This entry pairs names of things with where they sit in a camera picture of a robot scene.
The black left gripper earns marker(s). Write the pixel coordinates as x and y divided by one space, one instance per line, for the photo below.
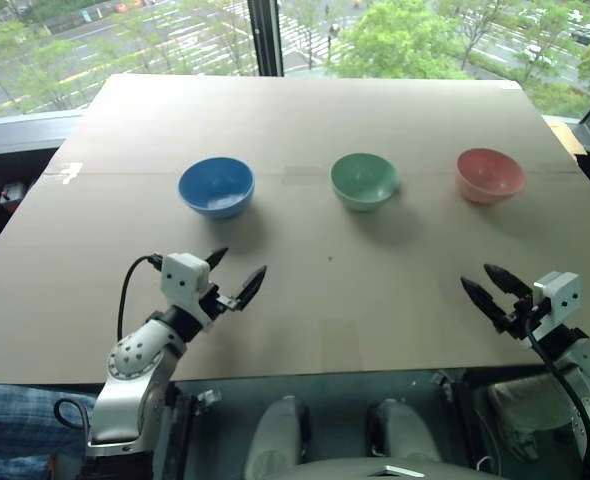
218 301

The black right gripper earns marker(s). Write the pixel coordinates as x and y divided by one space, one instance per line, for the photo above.
521 317

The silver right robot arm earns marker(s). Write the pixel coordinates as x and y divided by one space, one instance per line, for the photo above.
587 370

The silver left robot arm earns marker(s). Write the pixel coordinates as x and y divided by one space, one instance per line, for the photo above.
134 367

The brown cardboard sheet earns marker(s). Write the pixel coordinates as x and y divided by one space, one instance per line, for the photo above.
295 320

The blue bowl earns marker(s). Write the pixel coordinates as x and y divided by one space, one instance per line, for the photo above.
216 186

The beige cushion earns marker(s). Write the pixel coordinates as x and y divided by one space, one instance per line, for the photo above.
530 402

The red bowl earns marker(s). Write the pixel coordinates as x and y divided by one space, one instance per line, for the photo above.
490 176

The green bowl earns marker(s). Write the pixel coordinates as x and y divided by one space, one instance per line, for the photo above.
364 182

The grey rounded shell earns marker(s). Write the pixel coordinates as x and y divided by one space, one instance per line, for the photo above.
405 430

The blue plaid cloth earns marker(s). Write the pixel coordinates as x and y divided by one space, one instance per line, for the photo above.
15 430

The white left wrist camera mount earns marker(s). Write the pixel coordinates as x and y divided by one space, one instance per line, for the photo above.
181 280

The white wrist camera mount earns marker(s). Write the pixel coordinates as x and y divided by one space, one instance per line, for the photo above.
181 280
560 297

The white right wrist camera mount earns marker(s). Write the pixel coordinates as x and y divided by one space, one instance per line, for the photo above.
560 297

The black window frame post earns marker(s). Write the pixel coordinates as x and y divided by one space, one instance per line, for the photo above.
266 37

